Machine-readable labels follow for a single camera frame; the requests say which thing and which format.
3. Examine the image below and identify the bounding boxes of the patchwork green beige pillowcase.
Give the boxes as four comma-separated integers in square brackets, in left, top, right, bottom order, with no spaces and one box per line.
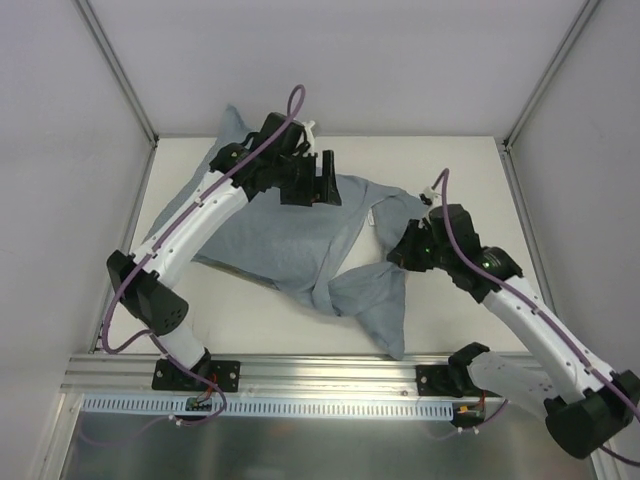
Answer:
[147,102,431,361]

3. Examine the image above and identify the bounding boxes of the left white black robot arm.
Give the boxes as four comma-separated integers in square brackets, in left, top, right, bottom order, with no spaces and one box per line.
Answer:
[106,143,341,390]

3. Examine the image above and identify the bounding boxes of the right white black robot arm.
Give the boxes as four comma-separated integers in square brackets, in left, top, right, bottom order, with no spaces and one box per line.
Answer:
[387,204,639,459]

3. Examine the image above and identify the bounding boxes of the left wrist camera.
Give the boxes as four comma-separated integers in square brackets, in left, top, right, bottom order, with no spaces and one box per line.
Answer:
[255,112,313,156]

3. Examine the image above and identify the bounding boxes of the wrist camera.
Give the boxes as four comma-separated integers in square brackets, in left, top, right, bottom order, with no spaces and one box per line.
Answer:
[255,112,313,156]
[419,187,480,250]

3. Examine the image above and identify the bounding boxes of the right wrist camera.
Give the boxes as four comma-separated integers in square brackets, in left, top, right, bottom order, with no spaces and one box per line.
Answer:
[419,187,480,250]

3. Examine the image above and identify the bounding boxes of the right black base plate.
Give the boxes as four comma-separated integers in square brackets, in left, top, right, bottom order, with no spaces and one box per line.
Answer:
[415,365,479,398]

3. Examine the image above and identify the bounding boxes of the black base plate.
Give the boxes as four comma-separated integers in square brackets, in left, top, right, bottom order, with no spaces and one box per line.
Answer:
[415,365,479,398]
[151,359,241,393]

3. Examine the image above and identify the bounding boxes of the right aluminium frame post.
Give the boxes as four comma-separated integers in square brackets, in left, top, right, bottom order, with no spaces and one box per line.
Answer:
[501,0,601,147]

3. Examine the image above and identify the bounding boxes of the aluminium frame post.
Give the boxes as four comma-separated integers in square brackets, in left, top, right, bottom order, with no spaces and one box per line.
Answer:
[74,0,160,147]
[501,0,601,147]

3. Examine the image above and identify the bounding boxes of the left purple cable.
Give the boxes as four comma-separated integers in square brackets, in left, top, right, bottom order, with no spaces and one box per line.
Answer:
[97,84,307,426]

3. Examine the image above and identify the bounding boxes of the purple cable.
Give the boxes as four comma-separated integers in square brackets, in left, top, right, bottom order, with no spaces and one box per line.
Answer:
[429,167,640,461]
[97,84,307,426]

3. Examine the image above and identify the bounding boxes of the aluminium mounting rail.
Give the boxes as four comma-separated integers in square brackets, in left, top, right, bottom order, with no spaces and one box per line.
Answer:
[61,353,448,399]

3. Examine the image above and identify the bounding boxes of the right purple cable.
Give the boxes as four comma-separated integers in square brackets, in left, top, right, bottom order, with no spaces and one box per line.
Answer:
[429,167,640,461]

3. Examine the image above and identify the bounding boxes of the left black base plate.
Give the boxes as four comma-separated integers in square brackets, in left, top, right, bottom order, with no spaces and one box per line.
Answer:
[151,359,241,393]

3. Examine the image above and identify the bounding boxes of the left aluminium frame post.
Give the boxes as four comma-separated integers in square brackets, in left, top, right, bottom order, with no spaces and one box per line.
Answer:
[74,0,160,147]

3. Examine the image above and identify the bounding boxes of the white slotted cable duct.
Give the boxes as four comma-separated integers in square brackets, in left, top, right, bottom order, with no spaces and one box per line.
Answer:
[81,394,454,422]

